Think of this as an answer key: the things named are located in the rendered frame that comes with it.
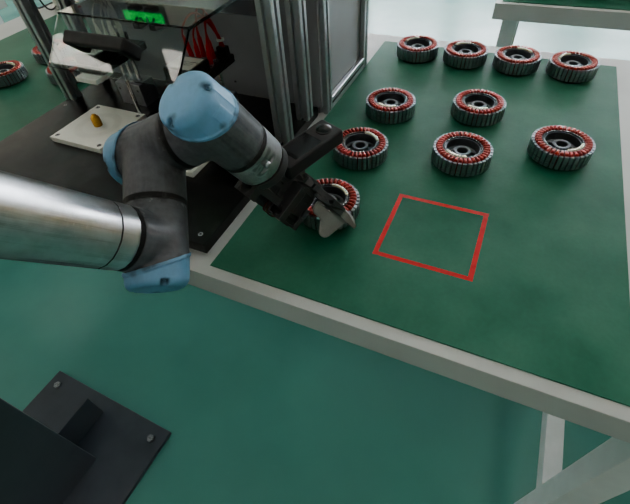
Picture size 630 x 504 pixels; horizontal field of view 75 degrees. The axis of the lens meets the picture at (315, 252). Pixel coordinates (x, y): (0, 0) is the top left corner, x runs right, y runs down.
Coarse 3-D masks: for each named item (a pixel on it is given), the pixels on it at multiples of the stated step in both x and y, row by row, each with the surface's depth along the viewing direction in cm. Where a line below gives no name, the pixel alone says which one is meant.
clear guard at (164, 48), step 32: (96, 0) 63; (128, 0) 62; (160, 0) 61; (192, 0) 60; (224, 0) 60; (96, 32) 58; (128, 32) 57; (160, 32) 55; (64, 64) 61; (96, 64) 59; (128, 64) 57; (160, 64) 55
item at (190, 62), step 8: (216, 56) 87; (232, 56) 88; (184, 64) 80; (192, 64) 80; (200, 64) 80; (208, 64) 82; (216, 64) 84; (224, 64) 86; (184, 72) 78; (208, 72) 82; (216, 72) 84
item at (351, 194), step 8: (328, 184) 74; (336, 184) 74; (344, 184) 73; (328, 192) 75; (336, 192) 75; (344, 192) 72; (352, 192) 72; (344, 200) 74; (352, 200) 70; (312, 208) 70; (352, 208) 70; (312, 216) 69; (312, 224) 70; (344, 224) 70
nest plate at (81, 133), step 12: (96, 108) 99; (108, 108) 99; (84, 120) 96; (108, 120) 95; (120, 120) 95; (132, 120) 94; (60, 132) 93; (72, 132) 92; (84, 132) 92; (96, 132) 92; (108, 132) 91; (72, 144) 90; (84, 144) 89; (96, 144) 88
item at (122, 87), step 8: (120, 80) 99; (120, 88) 100; (136, 88) 97; (144, 88) 98; (152, 88) 101; (128, 96) 101; (136, 96) 99; (144, 96) 99; (152, 96) 101; (144, 104) 100
